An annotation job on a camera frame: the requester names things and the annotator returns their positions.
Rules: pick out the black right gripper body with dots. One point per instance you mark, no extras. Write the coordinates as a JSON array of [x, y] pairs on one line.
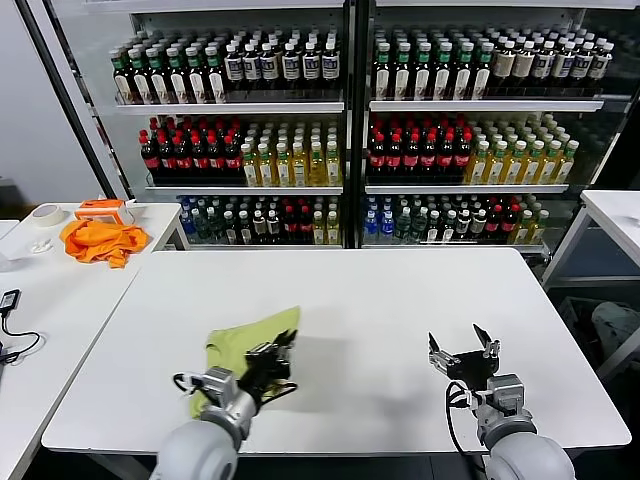
[[472, 370]]

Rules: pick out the white side table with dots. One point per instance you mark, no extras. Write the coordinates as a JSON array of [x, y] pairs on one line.
[[50, 390], [615, 210], [160, 220]]

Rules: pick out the small dark drink bottle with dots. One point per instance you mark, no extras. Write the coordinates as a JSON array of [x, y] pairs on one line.
[[478, 224], [272, 229], [463, 225], [258, 229], [243, 229], [448, 226], [228, 229], [433, 227]]

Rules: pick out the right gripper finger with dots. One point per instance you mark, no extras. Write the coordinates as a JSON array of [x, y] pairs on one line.
[[490, 347], [442, 359]]

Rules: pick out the blue water bottle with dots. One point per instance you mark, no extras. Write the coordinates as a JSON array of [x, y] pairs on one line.
[[188, 227], [388, 228], [371, 229]]

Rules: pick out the yellow-green printed t-shirt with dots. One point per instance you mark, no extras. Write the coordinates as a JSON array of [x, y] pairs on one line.
[[240, 335]]

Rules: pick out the orange crumpled cloth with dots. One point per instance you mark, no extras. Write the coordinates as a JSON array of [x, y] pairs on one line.
[[95, 242]]

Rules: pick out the dark tea bottle green cap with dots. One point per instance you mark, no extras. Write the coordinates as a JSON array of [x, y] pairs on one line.
[[138, 77], [121, 77], [422, 72], [215, 76], [383, 72], [463, 72], [442, 72], [195, 77], [402, 72], [157, 77], [176, 77], [482, 72]]

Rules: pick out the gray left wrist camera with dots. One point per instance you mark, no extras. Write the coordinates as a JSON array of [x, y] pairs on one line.
[[218, 382]]

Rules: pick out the green tinted water bottle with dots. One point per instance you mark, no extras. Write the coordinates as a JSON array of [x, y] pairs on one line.
[[203, 226], [403, 225], [419, 225]]

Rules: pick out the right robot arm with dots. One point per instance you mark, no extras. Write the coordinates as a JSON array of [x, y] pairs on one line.
[[530, 460]]

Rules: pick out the glass beverage display cabinet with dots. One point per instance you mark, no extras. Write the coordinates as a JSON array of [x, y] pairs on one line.
[[475, 17], [150, 20]]

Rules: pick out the gray plastic bag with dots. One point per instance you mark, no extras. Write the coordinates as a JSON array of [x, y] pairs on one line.
[[615, 325]]

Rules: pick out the dark drink bottle beige label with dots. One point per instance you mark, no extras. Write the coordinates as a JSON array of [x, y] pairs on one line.
[[523, 69], [505, 69]]

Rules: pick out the yellow tea bottle green label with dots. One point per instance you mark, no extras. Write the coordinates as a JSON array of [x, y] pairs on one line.
[[332, 230], [266, 167], [531, 164], [495, 164], [249, 167], [300, 167], [283, 167], [539, 229], [513, 164], [477, 164], [549, 164], [317, 167], [566, 164], [523, 229], [319, 230], [333, 167]]

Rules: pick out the orange and white box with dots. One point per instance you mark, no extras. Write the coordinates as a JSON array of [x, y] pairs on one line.
[[97, 205]]

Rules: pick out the cola bottle red cap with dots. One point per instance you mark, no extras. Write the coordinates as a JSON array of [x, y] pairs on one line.
[[233, 161], [149, 159], [446, 157], [183, 159], [200, 160], [493, 222], [290, 229], [509, 221], [412, 157], [429, 157], [394, 157], [217, 160], [463, 156], [377, 157], [166, 159], [305, 229]]

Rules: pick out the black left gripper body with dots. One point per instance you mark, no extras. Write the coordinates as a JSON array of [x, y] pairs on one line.
[[267, 372]]

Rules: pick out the dark drink bottle blue label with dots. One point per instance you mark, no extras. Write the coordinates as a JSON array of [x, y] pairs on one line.
[[291, 69], [310, 69], [581, 69], [601, 70], [562, 69], [270, 69], [330, 69], [252, 70], [233, 70], [542, 69]]

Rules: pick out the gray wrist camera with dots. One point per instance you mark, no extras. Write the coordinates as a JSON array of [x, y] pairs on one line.
[[218, 382], [505, 395]]

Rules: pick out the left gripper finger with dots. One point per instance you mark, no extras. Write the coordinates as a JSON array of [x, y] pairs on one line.
[[289, 347], [270, 346]]

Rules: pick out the black handheld device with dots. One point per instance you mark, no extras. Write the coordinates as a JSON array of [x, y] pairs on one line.
[[10, 300]]

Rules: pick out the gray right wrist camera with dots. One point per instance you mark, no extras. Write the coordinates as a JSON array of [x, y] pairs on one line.
[[505, 395]]

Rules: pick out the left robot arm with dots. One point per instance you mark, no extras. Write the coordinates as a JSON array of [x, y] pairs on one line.
[[195, 450]]

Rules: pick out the white cabinet shelf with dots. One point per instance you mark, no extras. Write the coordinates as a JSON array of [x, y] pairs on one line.
[[450, 247], [465, 189], [260, 246], [240, 190], [225, 107], [475, 105]]

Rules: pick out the beige masking tape roll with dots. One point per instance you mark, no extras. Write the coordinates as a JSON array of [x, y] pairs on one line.
[[47, 223]]

